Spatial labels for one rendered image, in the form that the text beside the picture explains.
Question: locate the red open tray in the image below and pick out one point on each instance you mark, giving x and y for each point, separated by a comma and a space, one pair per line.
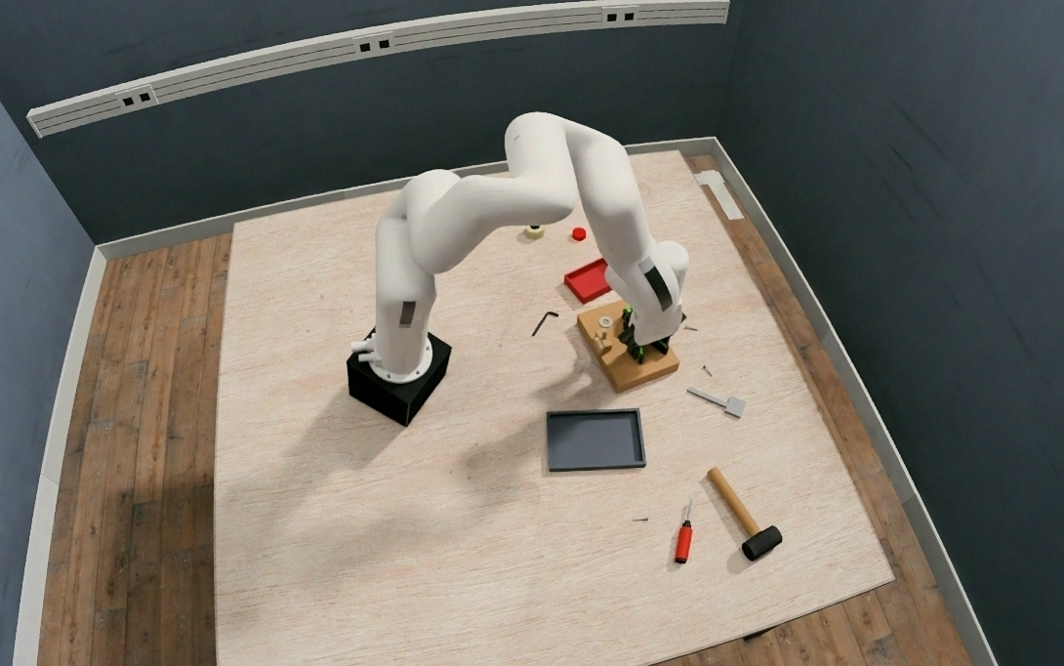
589, 281

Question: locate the red-handled screwdriver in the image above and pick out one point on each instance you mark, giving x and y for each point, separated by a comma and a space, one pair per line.
684, 539

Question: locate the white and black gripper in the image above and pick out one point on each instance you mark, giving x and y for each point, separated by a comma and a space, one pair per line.
640, 332

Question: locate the black spring clamp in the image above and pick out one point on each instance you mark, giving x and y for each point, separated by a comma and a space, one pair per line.
659, 345

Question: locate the black-headed mallet with wooden handle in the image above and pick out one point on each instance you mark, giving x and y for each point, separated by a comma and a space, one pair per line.
761, 541

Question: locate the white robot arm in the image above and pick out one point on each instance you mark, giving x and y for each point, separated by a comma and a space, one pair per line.
446, 222

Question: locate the small light wooden block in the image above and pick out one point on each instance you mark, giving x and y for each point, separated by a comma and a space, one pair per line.
606, 343

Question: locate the light brown wooden bench board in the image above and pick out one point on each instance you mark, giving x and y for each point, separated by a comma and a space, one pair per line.
622, 371

